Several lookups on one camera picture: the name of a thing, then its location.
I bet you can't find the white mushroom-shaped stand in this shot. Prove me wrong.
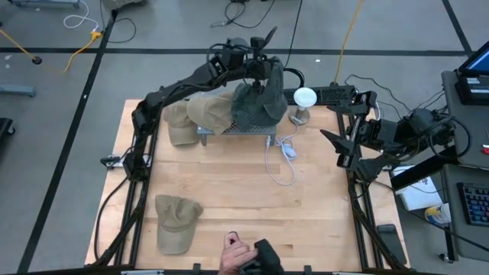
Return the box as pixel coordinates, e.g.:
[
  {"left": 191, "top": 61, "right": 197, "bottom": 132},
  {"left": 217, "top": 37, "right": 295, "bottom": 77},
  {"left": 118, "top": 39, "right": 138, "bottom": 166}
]
[{"left": 289, "top": 86, "right": 319, "bottom": 126}]

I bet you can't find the black aluminium frame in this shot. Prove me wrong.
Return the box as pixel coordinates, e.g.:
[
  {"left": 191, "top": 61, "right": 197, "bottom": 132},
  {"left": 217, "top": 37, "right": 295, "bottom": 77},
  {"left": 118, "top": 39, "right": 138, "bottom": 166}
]
[{"left": 86, "top": 86, "right": 412, "bottom": 275}]

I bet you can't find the grey desk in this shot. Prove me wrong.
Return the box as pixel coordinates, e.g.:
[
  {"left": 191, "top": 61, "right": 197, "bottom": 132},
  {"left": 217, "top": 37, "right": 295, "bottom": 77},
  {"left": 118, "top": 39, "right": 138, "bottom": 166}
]
[
  {"left": 441, "top": 70, "right": 489, "bottom": 169},
  {"left": 441, "top": 163, "right": 489, "bottom": 263}
]

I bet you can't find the yellow hanging cable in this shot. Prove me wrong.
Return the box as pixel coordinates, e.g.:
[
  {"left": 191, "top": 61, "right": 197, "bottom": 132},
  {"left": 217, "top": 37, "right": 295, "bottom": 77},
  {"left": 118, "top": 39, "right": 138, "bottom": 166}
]
[{"left": 333, "top": 0, "right": 364, "bottom": 86}]

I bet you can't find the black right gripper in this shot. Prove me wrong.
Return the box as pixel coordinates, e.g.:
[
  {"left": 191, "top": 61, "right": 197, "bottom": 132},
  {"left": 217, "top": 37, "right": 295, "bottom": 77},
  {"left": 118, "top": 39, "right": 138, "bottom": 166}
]
[{"left": 319, "top": 90, "right": 398, "bottom": 183}]

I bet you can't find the black caster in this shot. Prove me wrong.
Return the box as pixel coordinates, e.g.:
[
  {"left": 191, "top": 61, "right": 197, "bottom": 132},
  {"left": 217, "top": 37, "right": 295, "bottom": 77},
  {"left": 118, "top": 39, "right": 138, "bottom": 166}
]
[{"left": 0, "top": 117, "right": 16, "bottom": 139}]

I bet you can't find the blue screen monitor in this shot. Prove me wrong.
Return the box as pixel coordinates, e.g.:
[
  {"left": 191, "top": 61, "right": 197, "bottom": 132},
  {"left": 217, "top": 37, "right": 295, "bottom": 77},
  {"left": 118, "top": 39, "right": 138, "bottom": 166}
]
[{"left": 457, "top": 40, "right": 489, "bottom": 77}]

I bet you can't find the grey floor bar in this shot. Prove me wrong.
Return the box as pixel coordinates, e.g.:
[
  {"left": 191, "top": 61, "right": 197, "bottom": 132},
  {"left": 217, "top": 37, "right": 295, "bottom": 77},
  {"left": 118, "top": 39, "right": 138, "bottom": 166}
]
[
  {"left": 0, "top": 84, "right": 37, "bottom": 98},
  {"left": 8, "top": 0, "right": 82, "bottom": 8}
]

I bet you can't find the white yellow canister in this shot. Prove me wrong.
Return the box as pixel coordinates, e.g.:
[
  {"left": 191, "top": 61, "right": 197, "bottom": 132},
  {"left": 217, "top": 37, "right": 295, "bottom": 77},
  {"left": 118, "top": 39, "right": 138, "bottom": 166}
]
[{"left": 423, "top": 202, "right": 452, "bottom": 226}]

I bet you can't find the black perforated box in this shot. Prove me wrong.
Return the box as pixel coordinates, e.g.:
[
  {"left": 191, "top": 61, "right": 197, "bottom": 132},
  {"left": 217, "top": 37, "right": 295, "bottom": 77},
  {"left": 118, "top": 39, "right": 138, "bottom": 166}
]
[{"left": 284, "top": 85, "right": 358, "bottom": 105}]

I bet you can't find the white coiled cable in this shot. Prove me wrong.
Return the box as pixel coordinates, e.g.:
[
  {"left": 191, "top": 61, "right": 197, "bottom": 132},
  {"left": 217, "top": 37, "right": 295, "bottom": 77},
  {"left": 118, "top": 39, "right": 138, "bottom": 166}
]
[{"left": 264, "top": 124, "right": 300, "bottom": 187}]

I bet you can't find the black keyboard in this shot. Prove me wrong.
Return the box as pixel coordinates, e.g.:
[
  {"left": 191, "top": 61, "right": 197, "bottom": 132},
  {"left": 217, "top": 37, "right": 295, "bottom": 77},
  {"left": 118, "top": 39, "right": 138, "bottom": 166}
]
[{"left": 457, "top": 182, "right": 489, "bottom": 227}]

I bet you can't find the tan baseball cap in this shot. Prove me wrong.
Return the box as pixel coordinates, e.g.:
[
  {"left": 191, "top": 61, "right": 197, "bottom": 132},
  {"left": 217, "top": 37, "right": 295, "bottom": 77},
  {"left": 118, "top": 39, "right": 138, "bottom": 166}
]
[
  {"left": 186, "top": 91, "right": 237, "bottom": 136},
  {"left": 154, "top": 194, "right": 205, "bottom": 256},
  {"left": 164, "top": 99, "right": 201, "bottom": 147}
]

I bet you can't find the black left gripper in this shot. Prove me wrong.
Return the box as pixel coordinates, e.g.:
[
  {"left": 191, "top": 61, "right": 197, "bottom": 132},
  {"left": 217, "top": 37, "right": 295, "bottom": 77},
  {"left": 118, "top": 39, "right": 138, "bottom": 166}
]
[{"left": 243, "top": 25, "right": 279, "bottom": 95}]

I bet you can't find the white paper box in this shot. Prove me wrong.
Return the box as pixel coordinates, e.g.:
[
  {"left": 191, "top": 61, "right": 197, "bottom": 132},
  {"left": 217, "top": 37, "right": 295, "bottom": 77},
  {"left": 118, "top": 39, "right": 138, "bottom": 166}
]
[{"left": 391, "top": 164, "right": 444, "bottom": 212}]

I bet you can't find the black desk beam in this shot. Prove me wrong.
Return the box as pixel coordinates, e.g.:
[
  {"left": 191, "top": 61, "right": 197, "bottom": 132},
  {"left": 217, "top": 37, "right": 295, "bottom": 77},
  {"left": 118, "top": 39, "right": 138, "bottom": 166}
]
[{"left": 389, "top": 147, "right": 459, "bottom": 192}]

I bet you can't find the person's hand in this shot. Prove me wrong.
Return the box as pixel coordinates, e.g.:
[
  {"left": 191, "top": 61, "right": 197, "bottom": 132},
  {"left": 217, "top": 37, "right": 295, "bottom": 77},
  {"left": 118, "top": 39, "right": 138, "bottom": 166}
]
[{"left": 219, "top": 231, "right": 260, "bottom": 275}]

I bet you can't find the black coiled power cable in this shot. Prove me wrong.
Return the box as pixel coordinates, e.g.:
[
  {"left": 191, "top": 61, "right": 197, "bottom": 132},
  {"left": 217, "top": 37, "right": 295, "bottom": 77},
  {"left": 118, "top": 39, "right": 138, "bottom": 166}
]
[{"left": 283, "top": 0, "right": 306, "bottom": 91}]

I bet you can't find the black desktop device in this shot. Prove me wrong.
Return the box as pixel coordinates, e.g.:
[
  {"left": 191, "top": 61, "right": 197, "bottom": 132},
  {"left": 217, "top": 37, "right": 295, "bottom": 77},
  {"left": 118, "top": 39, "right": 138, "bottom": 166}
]
[{"left": 455, "top": 74, "right": 489, "bottom": 106}]

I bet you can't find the black handheld object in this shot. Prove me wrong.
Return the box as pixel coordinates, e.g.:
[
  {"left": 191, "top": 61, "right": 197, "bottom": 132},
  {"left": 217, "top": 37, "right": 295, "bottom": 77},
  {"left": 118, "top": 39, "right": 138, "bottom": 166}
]
[{"left": 239, "top": 238, "right": 286, "bottom": 275}]

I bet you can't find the white floor cable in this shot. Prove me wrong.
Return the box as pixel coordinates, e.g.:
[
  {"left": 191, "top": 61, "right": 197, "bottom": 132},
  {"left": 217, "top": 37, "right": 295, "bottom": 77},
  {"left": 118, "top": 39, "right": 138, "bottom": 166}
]
[{"left": 63, "top": 0, "right": 101, "bottom": 32}]

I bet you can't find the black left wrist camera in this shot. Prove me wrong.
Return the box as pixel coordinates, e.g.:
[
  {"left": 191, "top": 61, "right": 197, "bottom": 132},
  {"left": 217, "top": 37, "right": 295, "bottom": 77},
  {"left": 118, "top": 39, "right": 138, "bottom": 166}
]
[{"left": 250, "top": 36, "right": 266, "bottom": 53}]

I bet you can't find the black floor cable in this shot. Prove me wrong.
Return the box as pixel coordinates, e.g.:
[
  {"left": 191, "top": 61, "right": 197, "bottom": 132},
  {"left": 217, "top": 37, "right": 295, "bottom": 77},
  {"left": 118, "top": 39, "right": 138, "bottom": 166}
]
[
  {"left": 211, "top": 0, "right": 277, "bottom": 30},
  {"left": 99, "top": 0, "right": 138, "bottom": 44}
]

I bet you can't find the yellow floor cable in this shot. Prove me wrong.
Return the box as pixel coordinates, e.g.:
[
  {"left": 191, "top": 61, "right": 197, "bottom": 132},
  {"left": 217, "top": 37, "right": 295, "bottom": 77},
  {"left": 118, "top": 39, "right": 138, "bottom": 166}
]
[{"left": 0, "top": 27, "right": 104, "bottom": 74}]

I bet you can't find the grey perforated metal stand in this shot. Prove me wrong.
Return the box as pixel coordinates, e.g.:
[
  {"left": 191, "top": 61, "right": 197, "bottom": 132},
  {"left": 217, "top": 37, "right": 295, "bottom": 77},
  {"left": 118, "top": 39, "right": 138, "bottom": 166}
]
[{"left": 196, "top": 121, "right": 278, "bottom": 147}]

